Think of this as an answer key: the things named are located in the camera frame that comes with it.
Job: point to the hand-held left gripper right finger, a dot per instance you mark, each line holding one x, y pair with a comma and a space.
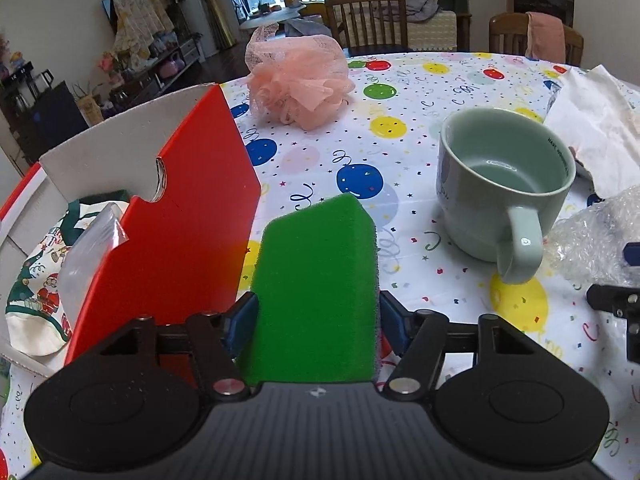
392, 320

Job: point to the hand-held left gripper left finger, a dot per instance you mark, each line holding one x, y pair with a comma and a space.
240, 320

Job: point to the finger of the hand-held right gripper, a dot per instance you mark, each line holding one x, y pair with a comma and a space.
633, 254
615, 302

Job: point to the green sponge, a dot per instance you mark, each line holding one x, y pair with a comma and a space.
310, 285

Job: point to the red cardboard box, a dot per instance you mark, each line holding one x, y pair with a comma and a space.
200, 200

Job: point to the white tissue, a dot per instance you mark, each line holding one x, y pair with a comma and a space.
595, 120

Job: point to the clear bubble wrap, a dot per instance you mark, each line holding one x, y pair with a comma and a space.
595, 240

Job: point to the pale green mug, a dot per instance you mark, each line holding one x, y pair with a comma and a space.
480, 210

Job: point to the clear plastic bag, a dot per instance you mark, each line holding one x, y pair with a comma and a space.
85, 265

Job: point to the balloon print tablecloth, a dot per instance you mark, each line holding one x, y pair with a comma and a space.
325, 130

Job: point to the festive print cloth bag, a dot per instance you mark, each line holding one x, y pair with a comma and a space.
35, 290

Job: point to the pink towel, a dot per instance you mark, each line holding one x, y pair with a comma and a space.
546, 35

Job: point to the pink mesh bath loofah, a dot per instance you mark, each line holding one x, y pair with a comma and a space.
300, 77

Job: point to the wooden chair with towel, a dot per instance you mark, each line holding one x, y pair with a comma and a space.
505, 35

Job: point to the brown paper bag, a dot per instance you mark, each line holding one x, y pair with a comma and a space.
90, 110

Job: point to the grey media cabinet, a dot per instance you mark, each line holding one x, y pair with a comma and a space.
165, 67

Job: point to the black cabinet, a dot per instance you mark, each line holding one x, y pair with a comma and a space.
45, 120

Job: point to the pink flower bouquet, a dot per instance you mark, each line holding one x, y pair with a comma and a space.
107, 65

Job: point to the sofa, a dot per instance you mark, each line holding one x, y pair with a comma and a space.
440, 30

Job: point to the white coffee table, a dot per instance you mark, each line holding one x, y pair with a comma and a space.
272, 16

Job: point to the wooden dining chair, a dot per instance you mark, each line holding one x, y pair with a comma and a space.
367, 15

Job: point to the grey cloth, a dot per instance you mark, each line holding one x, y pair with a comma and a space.
420, 7

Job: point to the floral cloth cover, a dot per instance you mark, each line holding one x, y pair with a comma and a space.
135, 15

